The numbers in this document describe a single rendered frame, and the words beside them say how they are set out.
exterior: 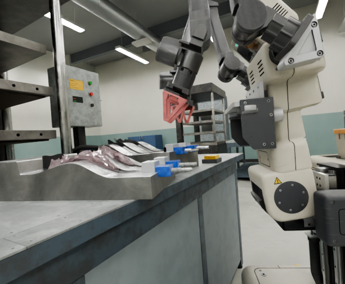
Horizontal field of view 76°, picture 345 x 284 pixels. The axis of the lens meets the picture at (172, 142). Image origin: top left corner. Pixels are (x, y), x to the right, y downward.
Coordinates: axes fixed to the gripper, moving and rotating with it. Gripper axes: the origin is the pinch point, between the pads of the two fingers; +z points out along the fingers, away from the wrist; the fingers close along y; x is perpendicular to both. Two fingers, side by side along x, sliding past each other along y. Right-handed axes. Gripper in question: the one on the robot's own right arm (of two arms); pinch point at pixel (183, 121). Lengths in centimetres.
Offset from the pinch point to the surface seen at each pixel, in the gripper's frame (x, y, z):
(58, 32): -73, 7, -57
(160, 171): 11.9, 39.0, 16.0
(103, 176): 1, 49, 16
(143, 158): -10.0, 17.1, 14.7
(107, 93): -649, -602, -204
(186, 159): 2.1, 4.0, 16.4
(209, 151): -125, -368, 38
